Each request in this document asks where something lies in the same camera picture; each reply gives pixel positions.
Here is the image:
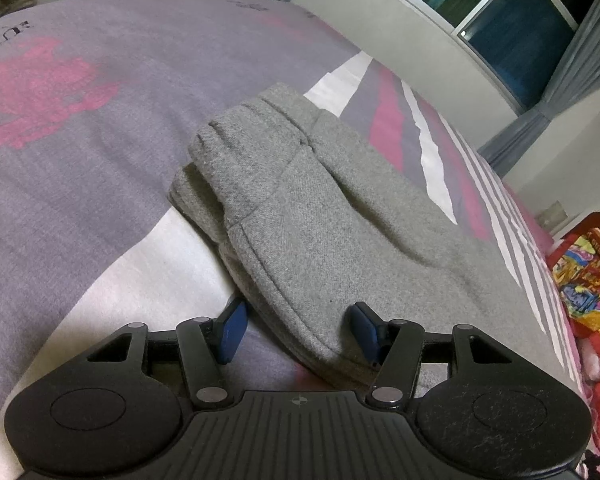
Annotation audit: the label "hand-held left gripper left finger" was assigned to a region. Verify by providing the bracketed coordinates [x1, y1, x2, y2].
[85, 296, 249, 409]

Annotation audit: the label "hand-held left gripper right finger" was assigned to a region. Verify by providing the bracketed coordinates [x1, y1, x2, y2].
[347, 302, 514, 409]

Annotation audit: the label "grey pants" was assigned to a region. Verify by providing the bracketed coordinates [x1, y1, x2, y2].
[168, 82, 561, 388]

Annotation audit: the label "grey pink striped bed sheet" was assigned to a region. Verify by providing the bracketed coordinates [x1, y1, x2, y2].
[0, 0, 597, 480]

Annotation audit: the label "colourful printed blanket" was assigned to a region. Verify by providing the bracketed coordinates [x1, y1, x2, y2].
[545, 212, 600, 457]

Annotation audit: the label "wall socket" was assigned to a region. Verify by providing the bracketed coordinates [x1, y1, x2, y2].
[537, 201, 567, 227]

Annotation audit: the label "window with white frame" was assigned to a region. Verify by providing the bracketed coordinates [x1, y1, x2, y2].
[349, 0, 600, 117]

